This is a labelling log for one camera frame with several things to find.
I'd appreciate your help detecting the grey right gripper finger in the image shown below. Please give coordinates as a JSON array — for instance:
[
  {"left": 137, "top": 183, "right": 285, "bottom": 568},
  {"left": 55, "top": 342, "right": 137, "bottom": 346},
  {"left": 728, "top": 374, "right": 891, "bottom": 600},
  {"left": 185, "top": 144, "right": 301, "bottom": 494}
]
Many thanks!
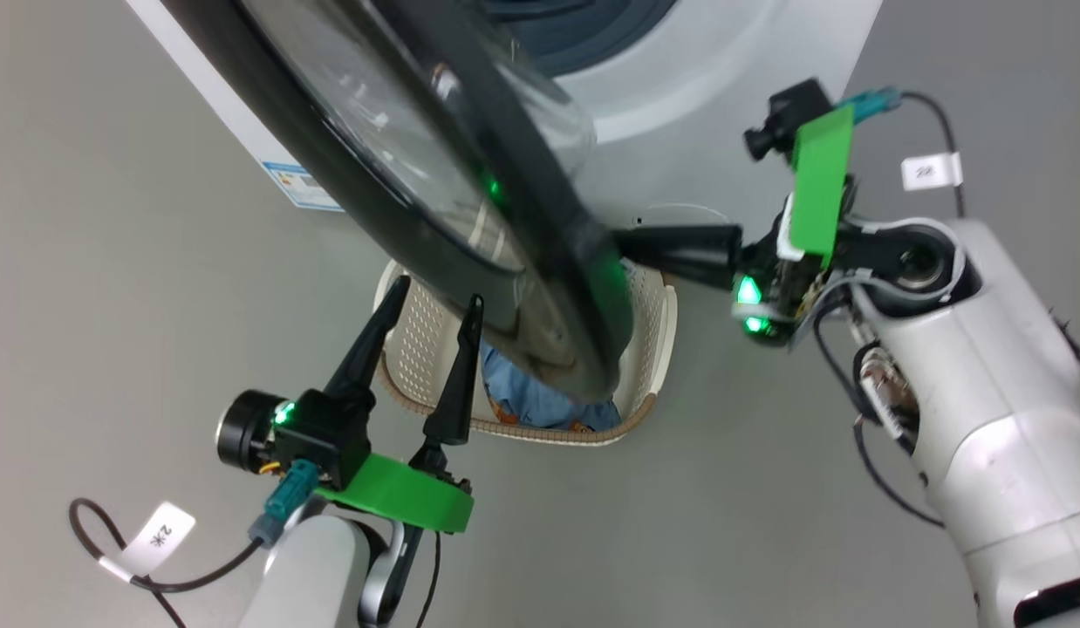
[{"left": 614, "top": 224, "right": 745, "bottom": 291}]

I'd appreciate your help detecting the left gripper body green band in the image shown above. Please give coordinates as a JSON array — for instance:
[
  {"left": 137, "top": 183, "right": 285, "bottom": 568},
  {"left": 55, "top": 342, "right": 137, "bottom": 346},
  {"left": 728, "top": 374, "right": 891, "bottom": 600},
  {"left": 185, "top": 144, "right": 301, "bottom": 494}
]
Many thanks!
[{"left": 215, "top": 390, "right": 476, "bottom": 535}]

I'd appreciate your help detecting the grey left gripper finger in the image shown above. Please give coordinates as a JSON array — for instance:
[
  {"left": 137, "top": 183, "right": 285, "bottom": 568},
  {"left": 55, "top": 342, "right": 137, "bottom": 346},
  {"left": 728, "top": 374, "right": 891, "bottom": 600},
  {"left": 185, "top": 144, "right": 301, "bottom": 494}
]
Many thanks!
[
  {"left": 409, "top": 295, "right": 485, "bottom": 472},
  {"left": 325, "top": 275, "right": 411, "bottom": 411}
]

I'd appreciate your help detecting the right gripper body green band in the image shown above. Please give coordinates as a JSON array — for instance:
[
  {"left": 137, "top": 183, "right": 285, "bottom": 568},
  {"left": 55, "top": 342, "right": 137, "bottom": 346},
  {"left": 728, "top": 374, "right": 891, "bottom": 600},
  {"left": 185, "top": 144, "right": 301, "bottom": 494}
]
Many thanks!
[{"left": 732, "top": 105, "right": 857, "bottom": 350}]

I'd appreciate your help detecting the blue bear print garment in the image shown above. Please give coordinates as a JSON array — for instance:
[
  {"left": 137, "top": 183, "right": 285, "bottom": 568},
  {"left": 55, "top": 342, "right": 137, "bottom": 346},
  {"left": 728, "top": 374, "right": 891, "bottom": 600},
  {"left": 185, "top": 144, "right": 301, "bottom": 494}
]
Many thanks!
[{"left": 481, "top": 340, "right": 624, "bottom": 434}]

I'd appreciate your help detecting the black glass washing machine door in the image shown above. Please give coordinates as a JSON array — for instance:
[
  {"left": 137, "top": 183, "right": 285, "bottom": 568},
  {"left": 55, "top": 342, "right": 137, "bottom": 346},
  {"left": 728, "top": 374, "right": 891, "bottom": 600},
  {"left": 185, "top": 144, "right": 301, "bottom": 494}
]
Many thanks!
[{"left": 161, "top": 0, "right": 637, "bottom": 404}]

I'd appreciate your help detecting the cream perforated laundry basket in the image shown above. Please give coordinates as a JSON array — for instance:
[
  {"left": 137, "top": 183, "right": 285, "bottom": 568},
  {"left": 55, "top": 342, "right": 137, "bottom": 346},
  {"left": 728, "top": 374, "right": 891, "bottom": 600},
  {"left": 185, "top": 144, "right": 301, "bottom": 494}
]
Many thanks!
[{"left": 373, "top": 257, "right": 679, "bottom": 447}]

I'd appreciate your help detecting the white front-load washing machine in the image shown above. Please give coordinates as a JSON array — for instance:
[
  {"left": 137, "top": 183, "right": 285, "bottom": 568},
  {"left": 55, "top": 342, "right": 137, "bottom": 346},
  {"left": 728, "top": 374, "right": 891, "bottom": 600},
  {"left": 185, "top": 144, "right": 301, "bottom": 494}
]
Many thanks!
[{"left": 126, "top": 0, "right": 885, "bottom": 215}]

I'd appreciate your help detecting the grey rubber door gasket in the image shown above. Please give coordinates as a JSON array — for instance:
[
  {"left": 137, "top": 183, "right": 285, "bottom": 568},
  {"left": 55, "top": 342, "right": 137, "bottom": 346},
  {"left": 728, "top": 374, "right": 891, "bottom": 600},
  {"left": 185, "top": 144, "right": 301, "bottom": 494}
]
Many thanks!
[{"left": 483, "top": 0, "right": 680, "bottom": 78}]

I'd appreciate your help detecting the blue white energy label sticker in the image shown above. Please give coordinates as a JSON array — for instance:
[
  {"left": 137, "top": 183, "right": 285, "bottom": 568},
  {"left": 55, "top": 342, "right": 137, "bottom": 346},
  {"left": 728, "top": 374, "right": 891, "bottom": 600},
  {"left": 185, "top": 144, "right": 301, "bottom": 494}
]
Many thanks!
[{"left": 263, "top": 161, "right": 345, "bottom": 213}]

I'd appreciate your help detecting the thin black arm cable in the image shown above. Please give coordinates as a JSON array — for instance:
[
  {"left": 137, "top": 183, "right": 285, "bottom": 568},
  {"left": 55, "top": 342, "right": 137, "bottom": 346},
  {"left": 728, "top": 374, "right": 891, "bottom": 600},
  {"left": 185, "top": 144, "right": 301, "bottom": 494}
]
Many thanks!
[
  {"left": 415, "top": 530, "right": 442, "bottom": 628},
  {"left": 810, "top": 297, "right": 947, "bottom": 529}
]

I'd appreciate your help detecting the teal cable connector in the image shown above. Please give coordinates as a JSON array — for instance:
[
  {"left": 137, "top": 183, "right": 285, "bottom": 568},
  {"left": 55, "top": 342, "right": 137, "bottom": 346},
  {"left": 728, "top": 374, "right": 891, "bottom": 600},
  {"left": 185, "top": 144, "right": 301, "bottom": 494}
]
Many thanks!
[
  {"left": 839, "top": 86, "right": 904, "bottom": 124},
  {"left": 248, "top": 461, "right": 320, "bottom": 546}
]

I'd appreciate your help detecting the white paper cable tag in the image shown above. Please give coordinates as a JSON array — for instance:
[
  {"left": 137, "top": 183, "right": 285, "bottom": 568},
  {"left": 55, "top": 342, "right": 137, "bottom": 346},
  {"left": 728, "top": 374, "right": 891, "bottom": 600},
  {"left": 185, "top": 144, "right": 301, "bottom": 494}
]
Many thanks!
[
  {"left": 901, "top": 152, "right": 964, "bottom": 192},
  {"left": 121, "top": 502, "right": 196, "bottom": 577}
]

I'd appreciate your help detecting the black camera cable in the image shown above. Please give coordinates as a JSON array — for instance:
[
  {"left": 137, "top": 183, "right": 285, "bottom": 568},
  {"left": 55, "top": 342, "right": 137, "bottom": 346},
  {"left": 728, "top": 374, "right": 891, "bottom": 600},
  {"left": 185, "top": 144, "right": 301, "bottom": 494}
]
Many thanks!
[
  {"left": 68, "top": 497, "right": 267, "bottom": 628},
  {"left": 898, "top": 91, "right": 968, "bottom": 219}
]

